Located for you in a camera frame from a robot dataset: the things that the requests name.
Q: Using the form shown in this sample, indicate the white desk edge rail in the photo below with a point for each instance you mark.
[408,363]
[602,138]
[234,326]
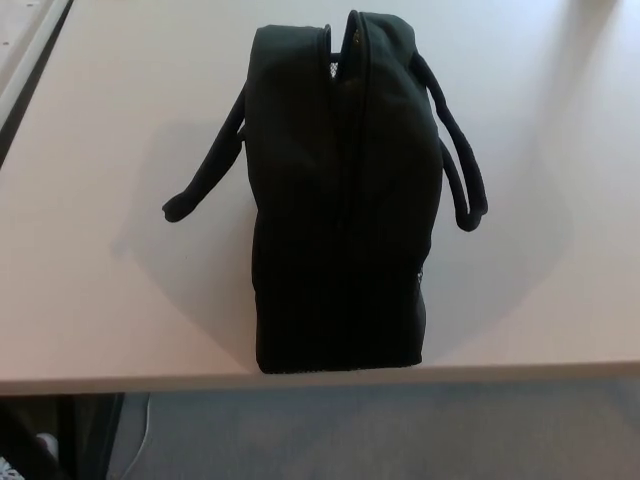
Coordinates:
[30,60]

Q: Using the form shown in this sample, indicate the black desk leg panel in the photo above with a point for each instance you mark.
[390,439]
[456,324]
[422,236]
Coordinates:
[90,430]

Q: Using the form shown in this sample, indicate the black insulated lunch bag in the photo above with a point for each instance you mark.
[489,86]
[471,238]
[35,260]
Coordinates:
[310,210]

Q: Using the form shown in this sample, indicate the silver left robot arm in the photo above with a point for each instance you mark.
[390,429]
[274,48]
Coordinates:
[47,442]

